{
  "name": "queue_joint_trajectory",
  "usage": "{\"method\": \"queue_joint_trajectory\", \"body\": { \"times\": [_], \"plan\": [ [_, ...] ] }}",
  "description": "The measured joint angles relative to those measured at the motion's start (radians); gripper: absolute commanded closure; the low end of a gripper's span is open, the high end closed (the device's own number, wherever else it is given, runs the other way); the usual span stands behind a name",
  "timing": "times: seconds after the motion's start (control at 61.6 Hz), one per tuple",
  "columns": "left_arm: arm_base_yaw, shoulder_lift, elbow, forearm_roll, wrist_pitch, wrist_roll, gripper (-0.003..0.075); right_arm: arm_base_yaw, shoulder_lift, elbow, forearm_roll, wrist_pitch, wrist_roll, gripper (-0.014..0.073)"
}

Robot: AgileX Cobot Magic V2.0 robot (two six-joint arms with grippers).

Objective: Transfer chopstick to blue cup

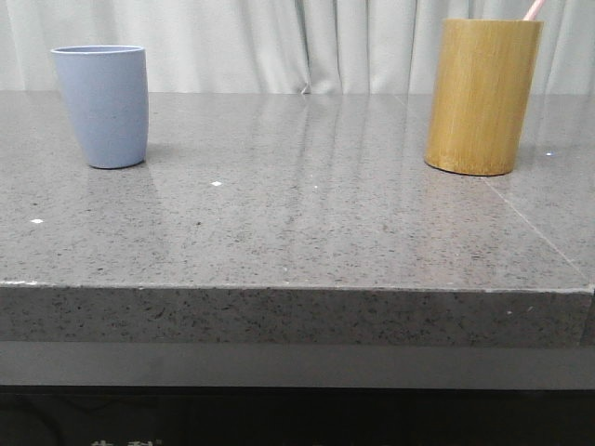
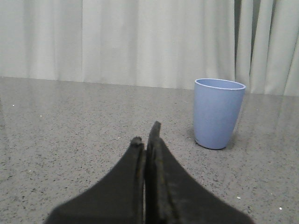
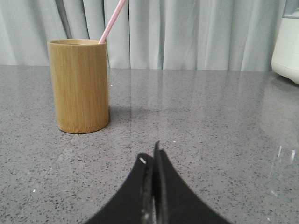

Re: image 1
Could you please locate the blue plastic cup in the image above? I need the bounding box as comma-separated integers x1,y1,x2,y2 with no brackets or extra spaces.
51,46,149,169

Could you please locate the bamboo wooden cylinder holder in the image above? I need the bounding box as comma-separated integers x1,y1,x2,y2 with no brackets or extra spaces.
424,19,543,177

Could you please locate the white pleated curtain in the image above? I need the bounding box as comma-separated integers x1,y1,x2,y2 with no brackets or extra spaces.
0,0,595,97

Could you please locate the pink chopstick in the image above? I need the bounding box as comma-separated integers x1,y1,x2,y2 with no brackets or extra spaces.
522,0,545,21

